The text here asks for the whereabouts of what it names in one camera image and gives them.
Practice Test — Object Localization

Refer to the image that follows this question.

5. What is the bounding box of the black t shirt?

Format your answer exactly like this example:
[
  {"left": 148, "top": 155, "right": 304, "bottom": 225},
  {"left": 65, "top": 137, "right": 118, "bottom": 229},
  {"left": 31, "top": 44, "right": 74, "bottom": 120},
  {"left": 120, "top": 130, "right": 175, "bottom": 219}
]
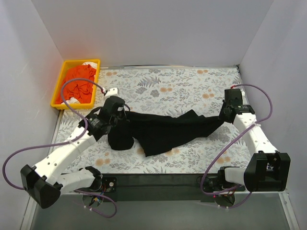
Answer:
[{"left": 107, "top": 110, "right": 224, "bottom": 157}]

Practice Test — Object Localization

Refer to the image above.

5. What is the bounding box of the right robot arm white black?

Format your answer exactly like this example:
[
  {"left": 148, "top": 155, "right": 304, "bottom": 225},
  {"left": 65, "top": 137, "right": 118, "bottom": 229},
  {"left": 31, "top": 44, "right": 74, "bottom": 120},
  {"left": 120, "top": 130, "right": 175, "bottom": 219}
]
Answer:
[{"left": 217, "top": 89, "right": 291, "bottom": 192}]

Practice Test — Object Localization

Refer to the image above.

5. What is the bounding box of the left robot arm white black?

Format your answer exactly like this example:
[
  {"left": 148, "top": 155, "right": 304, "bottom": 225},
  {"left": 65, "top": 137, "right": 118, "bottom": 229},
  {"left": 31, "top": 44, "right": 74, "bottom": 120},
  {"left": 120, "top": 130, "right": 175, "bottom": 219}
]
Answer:
[{"left": 21, "top": 96, "right": 126, "bottom": 209}]

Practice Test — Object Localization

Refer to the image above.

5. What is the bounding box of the floral table cloth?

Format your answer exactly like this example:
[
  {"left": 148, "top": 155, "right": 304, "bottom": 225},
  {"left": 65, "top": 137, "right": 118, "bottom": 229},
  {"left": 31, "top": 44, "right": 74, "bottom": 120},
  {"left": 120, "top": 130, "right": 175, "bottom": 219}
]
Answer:
[{"left": 64, "top": 68, "right": 250, "bottom": 174}]

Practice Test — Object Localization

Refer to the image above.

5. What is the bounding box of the orange t shirt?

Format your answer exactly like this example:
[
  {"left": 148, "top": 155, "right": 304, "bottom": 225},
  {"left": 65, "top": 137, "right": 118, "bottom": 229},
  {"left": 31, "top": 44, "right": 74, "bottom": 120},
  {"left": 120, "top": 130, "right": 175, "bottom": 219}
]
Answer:
[{"left": 56, "top": 64, "right": 98, "bottom": 103}]

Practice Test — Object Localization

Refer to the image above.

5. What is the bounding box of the yellow plastic bin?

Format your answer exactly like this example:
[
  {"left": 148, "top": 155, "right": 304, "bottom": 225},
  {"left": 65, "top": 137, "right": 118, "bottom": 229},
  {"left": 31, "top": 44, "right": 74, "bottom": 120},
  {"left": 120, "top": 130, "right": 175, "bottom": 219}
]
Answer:
[{"left": 50, "top": 59, "right": 100, "bottom": 110}]

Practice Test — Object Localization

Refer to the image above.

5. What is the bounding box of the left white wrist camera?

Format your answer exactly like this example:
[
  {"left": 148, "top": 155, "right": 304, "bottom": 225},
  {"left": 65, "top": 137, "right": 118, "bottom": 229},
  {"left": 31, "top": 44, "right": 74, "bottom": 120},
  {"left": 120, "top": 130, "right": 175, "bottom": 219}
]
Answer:
[{"left": 101, "top": 88, "right": 119, "bottom": 98}]

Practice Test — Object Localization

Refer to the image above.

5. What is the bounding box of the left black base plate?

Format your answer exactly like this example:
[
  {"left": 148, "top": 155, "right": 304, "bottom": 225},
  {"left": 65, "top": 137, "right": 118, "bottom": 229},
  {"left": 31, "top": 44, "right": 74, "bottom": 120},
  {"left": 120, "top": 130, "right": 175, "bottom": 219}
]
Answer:
[{"left": 97, "top": 177, "right": 118, "bottom": 193}]

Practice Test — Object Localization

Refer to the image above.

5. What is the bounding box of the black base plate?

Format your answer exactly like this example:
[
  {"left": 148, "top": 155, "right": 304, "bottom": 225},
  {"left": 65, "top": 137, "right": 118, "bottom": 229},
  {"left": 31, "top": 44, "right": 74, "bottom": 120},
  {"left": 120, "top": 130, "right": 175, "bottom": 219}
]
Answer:
[
  {"left": 97, "top": 177, "right": 118, "bottom": 193},
  {"left": 202, "top": 175, "right": 232, "bottom": 193}
]

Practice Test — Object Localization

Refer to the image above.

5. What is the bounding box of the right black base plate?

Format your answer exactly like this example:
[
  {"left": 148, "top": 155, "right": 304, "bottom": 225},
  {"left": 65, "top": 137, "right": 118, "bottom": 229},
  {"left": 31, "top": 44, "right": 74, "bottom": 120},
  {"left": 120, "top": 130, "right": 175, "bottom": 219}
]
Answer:
[{"left": 202, "top": 175, "right": 232, "bottom": 193}]

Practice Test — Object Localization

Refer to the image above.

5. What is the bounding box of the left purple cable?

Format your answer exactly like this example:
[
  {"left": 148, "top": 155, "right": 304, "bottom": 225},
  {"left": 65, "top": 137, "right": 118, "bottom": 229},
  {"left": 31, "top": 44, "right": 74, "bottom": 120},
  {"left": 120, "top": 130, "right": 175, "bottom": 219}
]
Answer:
[{"left": 2, "top": 78, "right": 118, "bottom": 218}]

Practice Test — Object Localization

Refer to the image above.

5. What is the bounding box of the aluminium frame rail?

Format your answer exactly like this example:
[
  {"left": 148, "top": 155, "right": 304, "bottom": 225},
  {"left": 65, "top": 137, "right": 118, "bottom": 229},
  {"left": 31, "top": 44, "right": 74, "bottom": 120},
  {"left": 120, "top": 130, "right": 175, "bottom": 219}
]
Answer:
[{"left": 279, "top": 192, "right": 300, "bottom": 230}]

